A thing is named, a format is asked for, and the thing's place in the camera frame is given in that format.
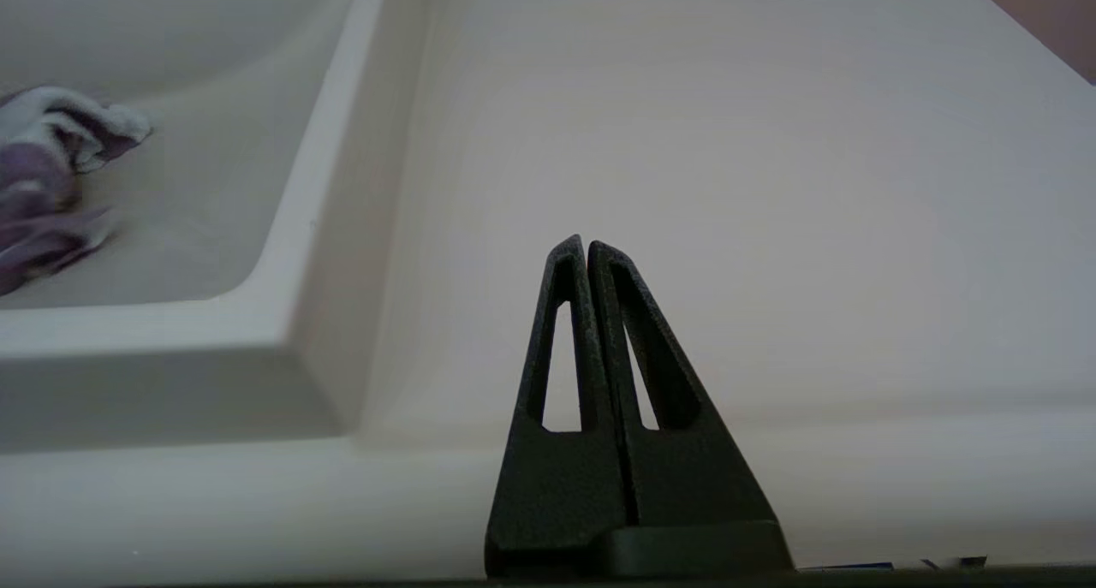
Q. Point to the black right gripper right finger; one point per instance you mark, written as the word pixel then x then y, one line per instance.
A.
pixel 685 485

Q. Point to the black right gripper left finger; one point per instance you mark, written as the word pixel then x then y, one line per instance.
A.
pixel 556 494

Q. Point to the purple white striped towel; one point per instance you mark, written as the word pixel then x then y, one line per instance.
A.
pixel 38 186

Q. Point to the cream ceramic sink basin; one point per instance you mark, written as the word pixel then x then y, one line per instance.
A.
pixel 197 194

